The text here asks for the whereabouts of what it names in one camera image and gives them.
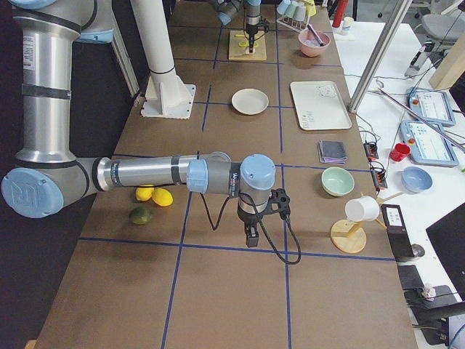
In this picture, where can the green lime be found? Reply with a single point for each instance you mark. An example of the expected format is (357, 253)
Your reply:
(140, 215)

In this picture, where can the pink bowl with ice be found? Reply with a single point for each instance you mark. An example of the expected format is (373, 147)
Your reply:
(310, 46)

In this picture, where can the aluminium frame post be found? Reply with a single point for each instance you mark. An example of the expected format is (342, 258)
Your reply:
(380, 49)

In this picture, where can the white mug on stand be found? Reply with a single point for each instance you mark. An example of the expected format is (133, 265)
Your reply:
(362, 209)

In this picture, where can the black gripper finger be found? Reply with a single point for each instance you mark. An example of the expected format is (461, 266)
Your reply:
(251, 41)
(252, 235)

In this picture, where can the blue bowl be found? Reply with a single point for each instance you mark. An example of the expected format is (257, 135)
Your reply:
(416, 180)

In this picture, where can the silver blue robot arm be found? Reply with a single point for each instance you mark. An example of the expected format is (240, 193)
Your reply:
(49, 177)
(227, 10)

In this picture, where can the red cup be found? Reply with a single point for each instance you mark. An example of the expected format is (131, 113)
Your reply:
(399, 152)

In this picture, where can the mint green bowl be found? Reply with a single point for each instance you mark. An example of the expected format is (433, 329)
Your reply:
(337, 181)

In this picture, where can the far teach pendant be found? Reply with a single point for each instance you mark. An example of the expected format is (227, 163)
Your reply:
(431, 105)

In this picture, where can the black power strip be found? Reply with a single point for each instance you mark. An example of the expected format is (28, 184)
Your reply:
(377, 169)

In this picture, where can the beige round plate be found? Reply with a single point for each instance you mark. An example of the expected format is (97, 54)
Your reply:
(250, 101)

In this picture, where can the white bear tray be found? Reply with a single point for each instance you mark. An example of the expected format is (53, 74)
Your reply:
(319, 106)

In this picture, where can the bamboo cutting board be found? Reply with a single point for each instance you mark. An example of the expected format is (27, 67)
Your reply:
(237, 53)

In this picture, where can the yellow lemon near edge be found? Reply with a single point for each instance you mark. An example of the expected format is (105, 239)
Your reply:
(144, 193)

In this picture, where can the teach pendant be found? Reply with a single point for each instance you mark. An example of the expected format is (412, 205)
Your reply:
(427, 146)
(431, 105)

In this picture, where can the wooden mug stand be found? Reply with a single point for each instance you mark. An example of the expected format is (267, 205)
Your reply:
(349, 236)

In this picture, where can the wire cup rack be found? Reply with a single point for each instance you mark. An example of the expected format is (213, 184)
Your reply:
(295, 15)

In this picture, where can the white paper cup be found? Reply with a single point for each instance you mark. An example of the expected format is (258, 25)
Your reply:
(346, 25)

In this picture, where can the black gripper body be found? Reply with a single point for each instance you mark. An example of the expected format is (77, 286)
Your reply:
(251, 22)
(247, 219)

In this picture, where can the metal black-tipped tongs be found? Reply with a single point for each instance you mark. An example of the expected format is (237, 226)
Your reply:
(316, 35)

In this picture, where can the black box device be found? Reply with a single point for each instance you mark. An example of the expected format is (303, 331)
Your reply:
(397, 233)

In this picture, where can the near teach pendant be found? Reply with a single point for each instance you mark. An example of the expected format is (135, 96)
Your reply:
(427, 146)

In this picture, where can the grey purple folded cloth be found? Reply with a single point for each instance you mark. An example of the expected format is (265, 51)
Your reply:
(332, 152)

